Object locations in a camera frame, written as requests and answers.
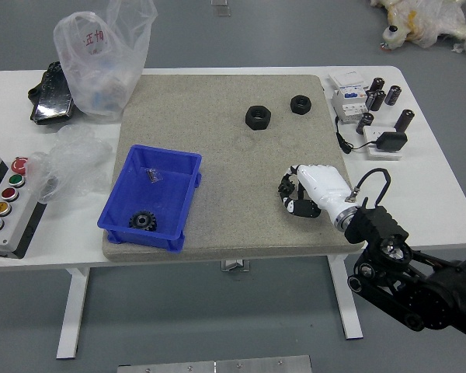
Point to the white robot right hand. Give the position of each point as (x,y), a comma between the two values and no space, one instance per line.
(326,186)

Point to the blue plastic box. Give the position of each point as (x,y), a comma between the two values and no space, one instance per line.
(159,194)

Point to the big black gear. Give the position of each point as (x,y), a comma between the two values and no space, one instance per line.
(136,221)

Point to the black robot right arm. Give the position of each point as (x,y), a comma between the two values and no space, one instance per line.
(431,287)

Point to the small black hex nut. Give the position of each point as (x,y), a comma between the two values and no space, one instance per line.
(295,107)

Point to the big black hex nut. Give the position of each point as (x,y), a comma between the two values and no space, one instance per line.
(252,121)

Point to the grey push-button control box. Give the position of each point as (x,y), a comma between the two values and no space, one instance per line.
(7,210)

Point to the white power socket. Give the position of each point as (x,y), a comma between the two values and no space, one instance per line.
(373,134)

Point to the black cylinder capacitor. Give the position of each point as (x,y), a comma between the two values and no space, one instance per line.
(370,100)
(405,120)
(380,100)
(378,83)
(394,95)
(365,123)

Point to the black plug adapter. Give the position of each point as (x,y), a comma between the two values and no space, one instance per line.
(392,140)

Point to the white circuit breaker blue label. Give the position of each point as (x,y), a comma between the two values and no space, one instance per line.
(347,105)

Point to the grey-brown table mat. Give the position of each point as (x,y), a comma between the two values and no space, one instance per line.
(233,155)

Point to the white table leg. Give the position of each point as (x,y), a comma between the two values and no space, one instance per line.
(71,311)
(345,303)

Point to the small bagged metal part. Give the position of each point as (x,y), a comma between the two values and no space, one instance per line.
(154,175)

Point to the plush toy in plastic wrap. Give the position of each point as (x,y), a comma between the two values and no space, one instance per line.
(431,19)

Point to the small metal floor fixture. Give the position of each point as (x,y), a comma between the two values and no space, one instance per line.
(221,7)

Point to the grey metal floor plate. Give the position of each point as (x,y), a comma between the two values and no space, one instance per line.
(217,365)

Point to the white plastic bag red print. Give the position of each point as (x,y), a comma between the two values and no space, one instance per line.
(101,77)

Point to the clear crumpled plastic wrap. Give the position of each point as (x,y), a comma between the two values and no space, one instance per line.
(74,159)

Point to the black glossy plastic package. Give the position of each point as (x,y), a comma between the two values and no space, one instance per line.
(50,101)

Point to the white flat switch box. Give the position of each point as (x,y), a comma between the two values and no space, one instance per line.
(347,79)

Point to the metal bracket under table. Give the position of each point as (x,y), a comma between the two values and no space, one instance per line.
(235,265)

